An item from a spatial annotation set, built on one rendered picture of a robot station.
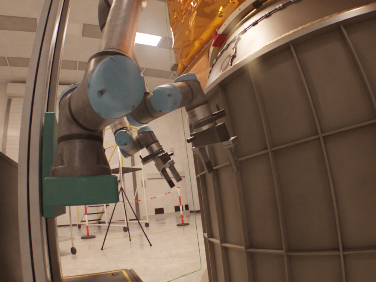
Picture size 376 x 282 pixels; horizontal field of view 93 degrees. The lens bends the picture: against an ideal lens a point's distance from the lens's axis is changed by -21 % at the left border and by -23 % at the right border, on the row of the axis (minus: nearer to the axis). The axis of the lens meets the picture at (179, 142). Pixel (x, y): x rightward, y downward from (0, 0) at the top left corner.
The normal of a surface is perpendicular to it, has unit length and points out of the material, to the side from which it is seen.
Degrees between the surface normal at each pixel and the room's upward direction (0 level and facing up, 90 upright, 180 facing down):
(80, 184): 90
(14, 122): 90
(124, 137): 90
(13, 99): 90
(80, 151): 73
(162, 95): 115
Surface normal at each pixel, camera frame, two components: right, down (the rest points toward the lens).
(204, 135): -0.76, 0.37
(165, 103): -0.55, 0.31
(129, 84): 0.73, -0.12
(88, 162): 0.55, -0.54
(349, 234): -0.67, -0.10
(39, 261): 0.40, -0.27
